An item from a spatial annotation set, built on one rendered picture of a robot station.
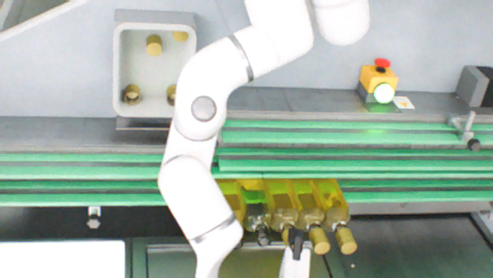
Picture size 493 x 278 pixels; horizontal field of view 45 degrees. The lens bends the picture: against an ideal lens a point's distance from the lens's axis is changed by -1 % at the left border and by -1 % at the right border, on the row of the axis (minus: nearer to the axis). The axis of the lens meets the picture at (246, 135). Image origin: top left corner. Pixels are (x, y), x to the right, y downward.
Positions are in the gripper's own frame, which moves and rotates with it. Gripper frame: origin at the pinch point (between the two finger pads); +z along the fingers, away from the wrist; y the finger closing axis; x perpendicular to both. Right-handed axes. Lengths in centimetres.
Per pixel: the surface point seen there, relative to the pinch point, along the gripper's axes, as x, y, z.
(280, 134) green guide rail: 5.7, 13.6, 20.2
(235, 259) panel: 11.3, -12.8, 7.2
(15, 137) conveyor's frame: 64, 6, 15
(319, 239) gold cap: -5.0, 1.5, 1.3
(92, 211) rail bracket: 43.7, -5.1, 6.6
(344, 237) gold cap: -10.4, 1.2, 3.4
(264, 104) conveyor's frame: 10.1, 15.4, 29.4
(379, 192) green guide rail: -21.1, -3.3, 28.1
